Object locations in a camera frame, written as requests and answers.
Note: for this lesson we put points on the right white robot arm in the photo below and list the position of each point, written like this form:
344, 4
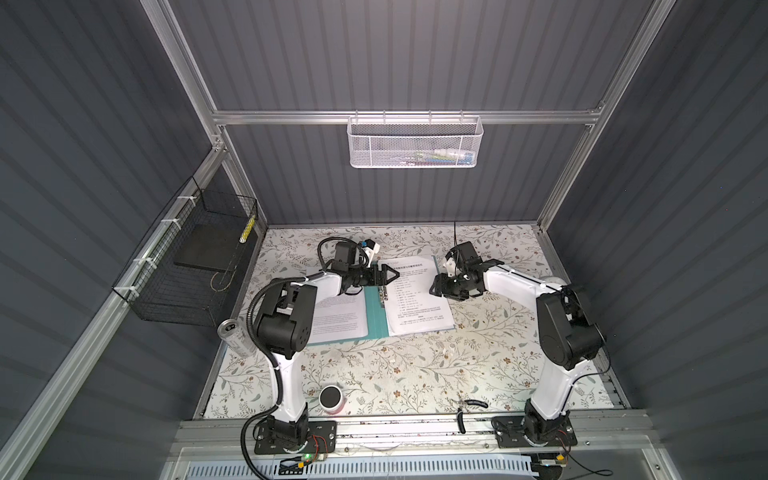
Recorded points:
569, 340

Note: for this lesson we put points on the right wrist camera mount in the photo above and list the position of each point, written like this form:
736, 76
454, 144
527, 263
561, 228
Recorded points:
453, 263

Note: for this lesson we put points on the metal folder clip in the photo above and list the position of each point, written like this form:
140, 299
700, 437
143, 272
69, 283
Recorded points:
383, 294

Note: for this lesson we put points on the pens in white basket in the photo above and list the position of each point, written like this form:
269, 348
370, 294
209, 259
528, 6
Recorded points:
438, 158

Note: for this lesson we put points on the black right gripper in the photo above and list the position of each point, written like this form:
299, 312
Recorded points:
437, 291

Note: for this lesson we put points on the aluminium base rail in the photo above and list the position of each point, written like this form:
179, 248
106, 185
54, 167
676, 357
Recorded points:
594, 429

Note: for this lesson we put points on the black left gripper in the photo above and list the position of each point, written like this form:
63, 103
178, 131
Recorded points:
380, 275

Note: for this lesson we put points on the black wire basket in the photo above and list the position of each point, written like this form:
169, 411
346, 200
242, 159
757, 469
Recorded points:
157, 290

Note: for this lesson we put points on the printed paper sheet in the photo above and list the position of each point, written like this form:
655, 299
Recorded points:
339, 319

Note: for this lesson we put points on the black foam pad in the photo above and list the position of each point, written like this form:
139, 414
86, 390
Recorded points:
210, 248

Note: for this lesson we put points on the teal plastic folder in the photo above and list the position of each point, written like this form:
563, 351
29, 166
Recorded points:
376, 317

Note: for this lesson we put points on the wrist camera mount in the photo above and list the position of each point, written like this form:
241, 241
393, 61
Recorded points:
370, 248
453, 263

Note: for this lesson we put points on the silver drink can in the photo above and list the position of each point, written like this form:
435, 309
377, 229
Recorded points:
234, 334

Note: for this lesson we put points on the white wire mesh basket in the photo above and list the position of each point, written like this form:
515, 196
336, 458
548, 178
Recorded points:
373, 142

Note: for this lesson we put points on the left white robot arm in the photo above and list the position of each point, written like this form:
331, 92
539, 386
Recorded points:
279, 321

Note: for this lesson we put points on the yellow marker pen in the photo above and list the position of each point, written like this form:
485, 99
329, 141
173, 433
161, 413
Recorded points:
247, 229

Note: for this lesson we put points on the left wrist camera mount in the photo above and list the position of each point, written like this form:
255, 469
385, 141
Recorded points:
370, 248

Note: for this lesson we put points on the white paper sheets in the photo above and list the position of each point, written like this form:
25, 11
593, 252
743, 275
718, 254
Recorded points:
409, 307

